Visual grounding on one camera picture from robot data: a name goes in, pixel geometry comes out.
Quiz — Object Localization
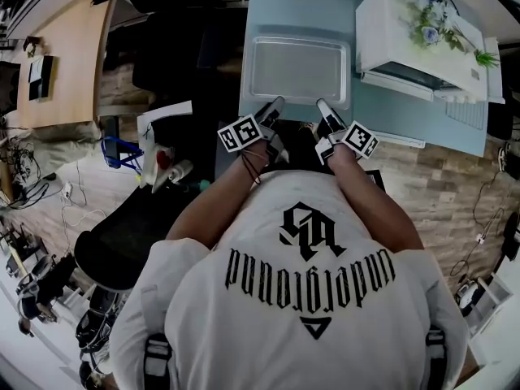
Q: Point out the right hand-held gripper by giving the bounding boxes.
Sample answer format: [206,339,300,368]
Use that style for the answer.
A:
[314,97,379,166]

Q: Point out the blue metal frame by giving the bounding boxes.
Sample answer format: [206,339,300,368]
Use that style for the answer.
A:
[100,136,145,174]

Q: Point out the metal wire oven rack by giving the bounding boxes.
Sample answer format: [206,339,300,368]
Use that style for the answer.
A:
[444,97,488,132]

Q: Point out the white plush toy red spots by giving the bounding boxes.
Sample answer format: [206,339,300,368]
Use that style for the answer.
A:
[140,146,195,194]

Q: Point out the light wooden desk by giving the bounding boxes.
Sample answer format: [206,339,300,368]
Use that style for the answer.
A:
[7,0,119,130]

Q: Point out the person's left forearm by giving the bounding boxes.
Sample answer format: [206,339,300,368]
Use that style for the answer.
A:
[165,140,271,251]

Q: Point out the white black round device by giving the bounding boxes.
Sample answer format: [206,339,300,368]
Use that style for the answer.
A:
[454,278,481,309]

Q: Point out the silver baking tray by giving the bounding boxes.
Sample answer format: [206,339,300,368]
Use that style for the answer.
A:
[239,35,353,111]

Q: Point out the artificial flower bouquet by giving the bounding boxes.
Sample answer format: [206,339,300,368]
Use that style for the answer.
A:
[400,0,484,52]

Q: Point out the white paper sheet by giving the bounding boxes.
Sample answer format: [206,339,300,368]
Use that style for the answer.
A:
[136,100,194,154]

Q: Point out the white printed t-shirt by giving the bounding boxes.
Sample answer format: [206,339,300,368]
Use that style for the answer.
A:
[109,171,470,390]

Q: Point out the light blue table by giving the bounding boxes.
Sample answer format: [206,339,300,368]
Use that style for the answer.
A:
[237,0,488,158]

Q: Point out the small green potted plant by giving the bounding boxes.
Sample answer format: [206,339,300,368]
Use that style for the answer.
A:
[473,49,501,71]

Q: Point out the white rectangular panel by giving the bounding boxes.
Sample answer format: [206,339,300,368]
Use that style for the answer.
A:
[482,37,507,105]

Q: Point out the black monitor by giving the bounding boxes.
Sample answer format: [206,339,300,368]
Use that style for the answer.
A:
[0,61,22,115]

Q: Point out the white toaster oven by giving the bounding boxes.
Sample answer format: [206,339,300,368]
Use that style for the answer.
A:
[355,0,491,104]

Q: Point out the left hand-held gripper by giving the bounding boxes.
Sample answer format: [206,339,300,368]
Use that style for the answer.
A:
[217,96,290,165]

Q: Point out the person's right forearm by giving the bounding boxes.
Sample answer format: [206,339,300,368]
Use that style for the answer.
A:
[327,146,426,254]

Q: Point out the black cord bracelet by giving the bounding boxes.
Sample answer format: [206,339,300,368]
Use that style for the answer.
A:
[239,150,267,186]

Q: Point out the black white box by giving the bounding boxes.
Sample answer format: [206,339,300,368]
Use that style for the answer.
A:
[27,54,56,102]

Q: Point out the small dark desk ornament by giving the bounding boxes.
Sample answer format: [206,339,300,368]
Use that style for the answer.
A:
[23,34,45,59]

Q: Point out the grey shoulder strap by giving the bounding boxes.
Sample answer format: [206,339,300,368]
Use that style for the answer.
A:
[144,333,174,390]
[425,327,448,390]

